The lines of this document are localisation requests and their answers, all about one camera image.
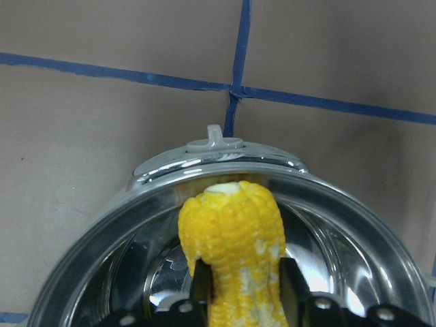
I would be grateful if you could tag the pale green electric pot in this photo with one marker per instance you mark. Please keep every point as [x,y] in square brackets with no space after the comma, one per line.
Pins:
[129,268]

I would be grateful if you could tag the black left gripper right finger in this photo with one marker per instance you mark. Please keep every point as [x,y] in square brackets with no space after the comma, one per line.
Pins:
[294,290]

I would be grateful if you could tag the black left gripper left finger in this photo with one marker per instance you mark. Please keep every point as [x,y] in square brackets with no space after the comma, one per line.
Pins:
[201,290]

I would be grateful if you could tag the yellow corn cob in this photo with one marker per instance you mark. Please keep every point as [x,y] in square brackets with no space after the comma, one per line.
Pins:
[236,228]

